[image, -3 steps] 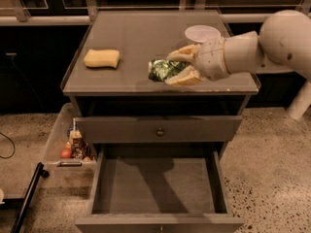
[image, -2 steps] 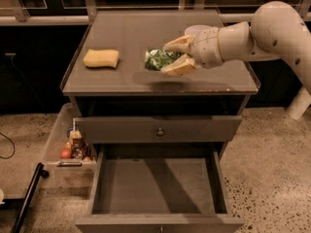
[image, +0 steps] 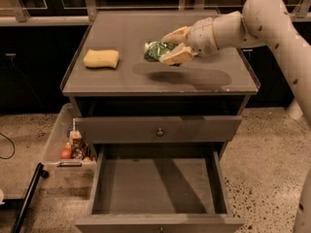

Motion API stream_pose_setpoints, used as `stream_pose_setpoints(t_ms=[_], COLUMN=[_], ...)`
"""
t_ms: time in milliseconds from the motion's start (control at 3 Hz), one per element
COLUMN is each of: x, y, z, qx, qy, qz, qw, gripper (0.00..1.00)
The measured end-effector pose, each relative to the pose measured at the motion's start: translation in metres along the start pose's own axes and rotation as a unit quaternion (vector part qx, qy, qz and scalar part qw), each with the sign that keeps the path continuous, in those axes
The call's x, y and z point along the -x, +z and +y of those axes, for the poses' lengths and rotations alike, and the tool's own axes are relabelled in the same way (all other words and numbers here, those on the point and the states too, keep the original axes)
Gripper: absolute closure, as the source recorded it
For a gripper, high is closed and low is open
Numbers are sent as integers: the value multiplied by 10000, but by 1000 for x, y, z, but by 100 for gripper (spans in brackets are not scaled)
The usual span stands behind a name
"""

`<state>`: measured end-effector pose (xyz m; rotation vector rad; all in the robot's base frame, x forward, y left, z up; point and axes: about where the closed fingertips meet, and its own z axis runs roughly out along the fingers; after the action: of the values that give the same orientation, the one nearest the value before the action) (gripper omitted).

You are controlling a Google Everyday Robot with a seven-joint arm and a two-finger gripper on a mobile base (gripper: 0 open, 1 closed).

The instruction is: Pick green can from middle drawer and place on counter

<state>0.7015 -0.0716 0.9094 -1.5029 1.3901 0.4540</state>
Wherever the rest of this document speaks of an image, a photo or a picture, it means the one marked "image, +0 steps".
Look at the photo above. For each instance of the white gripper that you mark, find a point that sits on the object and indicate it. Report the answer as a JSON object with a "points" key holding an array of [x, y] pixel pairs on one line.
{"points": [[201, 36]]}

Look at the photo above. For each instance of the crushed green can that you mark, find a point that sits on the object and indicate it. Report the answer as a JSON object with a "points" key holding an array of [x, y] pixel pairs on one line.
{"points": [[154, 50]]}

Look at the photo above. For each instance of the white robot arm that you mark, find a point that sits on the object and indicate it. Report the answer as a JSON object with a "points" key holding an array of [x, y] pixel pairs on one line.
{"points": [[259, 22]]}

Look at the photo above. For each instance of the grey drawer cabinet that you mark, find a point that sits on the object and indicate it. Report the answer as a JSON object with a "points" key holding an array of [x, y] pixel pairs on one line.
{"points": [[217, 85]]}

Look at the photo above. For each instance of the brass drawer knob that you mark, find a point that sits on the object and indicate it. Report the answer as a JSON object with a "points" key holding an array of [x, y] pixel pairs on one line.
{"points": [[159, 132]]}

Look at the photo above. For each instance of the grey top drawer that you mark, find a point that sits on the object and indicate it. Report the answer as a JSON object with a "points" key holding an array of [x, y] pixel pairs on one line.
{"points": [[142, 129]]}

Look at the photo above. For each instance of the open grey middle drawer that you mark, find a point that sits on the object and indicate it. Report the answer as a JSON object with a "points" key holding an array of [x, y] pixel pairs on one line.
{"points": [[158, 190]]}

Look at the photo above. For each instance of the yellow sponge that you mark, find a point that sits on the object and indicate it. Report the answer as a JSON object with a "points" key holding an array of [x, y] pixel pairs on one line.
{"points": [[101, 58]]}

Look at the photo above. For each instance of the white pole base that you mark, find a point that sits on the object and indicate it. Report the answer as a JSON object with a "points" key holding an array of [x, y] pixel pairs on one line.
{"points": [[294, 110]]}

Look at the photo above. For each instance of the brown snack package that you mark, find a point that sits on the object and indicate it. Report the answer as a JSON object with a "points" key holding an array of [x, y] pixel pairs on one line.
{"points": [[77, 144]]}

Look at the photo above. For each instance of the red round fruit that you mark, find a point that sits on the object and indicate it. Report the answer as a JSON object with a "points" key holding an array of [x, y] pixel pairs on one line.
{"points": [[66, 154]]}

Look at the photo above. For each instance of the clear plastic storage bin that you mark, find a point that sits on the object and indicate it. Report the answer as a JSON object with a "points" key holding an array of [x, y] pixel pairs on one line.
{"points": [[57, 141]]}

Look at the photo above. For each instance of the black metal stand leg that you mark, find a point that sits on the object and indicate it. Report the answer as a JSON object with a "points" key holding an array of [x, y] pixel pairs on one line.
{"points": [[39, 173]]}

